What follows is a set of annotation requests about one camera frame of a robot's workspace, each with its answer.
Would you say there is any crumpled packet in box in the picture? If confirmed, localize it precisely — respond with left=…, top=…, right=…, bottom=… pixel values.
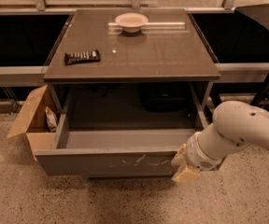
left=45, top=106, right=57, bottom=132

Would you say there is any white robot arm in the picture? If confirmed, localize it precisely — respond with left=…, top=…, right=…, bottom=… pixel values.
left=171, top=101, right=269, bottom=183

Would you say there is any open cardboard box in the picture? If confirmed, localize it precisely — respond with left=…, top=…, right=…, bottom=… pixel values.
left=7, top=85, right=58, bottom=159

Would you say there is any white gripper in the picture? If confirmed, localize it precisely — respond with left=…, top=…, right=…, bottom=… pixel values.
left=171, top=132, right=223, bottom=183

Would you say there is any grey top drawer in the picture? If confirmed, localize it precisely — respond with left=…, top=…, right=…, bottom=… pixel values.
left=35, top=83, right=217, bottom=177

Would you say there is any white bowl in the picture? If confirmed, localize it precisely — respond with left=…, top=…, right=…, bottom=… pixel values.
left=115, top=13, right=149, bottom=33

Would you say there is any dark snack bar packet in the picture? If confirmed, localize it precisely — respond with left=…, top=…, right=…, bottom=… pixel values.
left=64, top=49, right=101, bottom=65

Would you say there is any grey cabinet with top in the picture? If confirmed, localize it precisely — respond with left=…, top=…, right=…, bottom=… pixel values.
left=42, top=7, right=221, bottom=133

